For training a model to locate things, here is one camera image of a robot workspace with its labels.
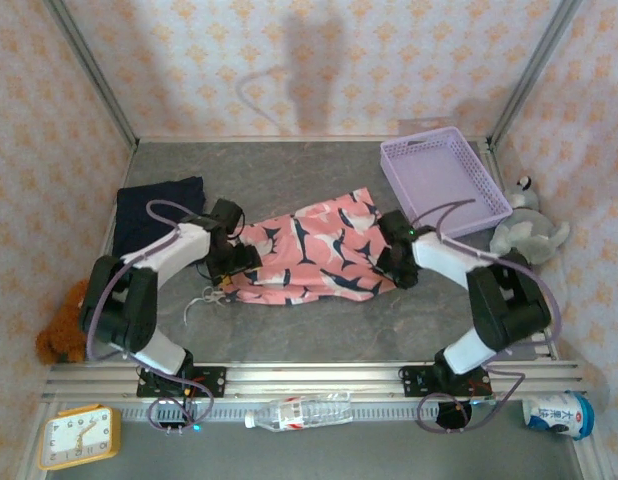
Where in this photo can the pink patterned shorts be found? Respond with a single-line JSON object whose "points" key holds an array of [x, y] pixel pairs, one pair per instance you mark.
{"points": [[314, 260]]}

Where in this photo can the navy blue garment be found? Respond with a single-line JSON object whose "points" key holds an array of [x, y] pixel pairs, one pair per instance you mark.
{"points": [[139, 215]]}

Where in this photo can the black controller box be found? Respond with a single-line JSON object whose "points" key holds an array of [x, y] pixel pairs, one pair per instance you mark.
{"points": [[171, 412], [451, 417]]}

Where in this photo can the aluminium frame post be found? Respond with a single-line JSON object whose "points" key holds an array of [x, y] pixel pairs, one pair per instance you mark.
{"points": [[91, 75], [534, 70]]}

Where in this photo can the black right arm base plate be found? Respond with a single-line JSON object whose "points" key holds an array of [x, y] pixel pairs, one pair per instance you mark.
{"points": [[411, 382]]}

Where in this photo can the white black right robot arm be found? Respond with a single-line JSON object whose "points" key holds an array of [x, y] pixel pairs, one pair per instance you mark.
{"points": [[444, 260]]}

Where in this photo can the grey plush toy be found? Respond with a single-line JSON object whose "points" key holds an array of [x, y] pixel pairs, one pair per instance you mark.
{"points": [[531, 235]]}

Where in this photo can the lilac plastic basket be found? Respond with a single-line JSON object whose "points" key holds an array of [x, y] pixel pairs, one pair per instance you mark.
{"points": [[439, 170]]}

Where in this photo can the white blue yogurt cup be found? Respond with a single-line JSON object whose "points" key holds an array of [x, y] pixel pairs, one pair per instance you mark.
{"points": [[554, 412]]}

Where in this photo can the yellow alarm clock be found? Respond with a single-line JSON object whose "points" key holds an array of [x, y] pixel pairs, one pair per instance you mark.
{"points": [[79, 437]]}

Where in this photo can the clear plastic water bottle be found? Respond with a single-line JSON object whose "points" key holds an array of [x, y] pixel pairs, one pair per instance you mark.
{"points": [[299, 412]]}

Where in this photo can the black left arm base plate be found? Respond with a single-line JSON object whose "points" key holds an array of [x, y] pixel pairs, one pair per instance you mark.
{"points": [[216, 382]]}

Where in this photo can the aluminium side rail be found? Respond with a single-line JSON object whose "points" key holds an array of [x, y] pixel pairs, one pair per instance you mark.
{"points": [[489, 157], [126, 167]]}

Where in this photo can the wide aluminium mounting rail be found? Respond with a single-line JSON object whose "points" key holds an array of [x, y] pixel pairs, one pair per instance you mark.
{"points": [[314, 380]]}

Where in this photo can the brown plush toy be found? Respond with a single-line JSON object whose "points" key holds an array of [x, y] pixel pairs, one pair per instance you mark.
{"points": [[59, 335]]}

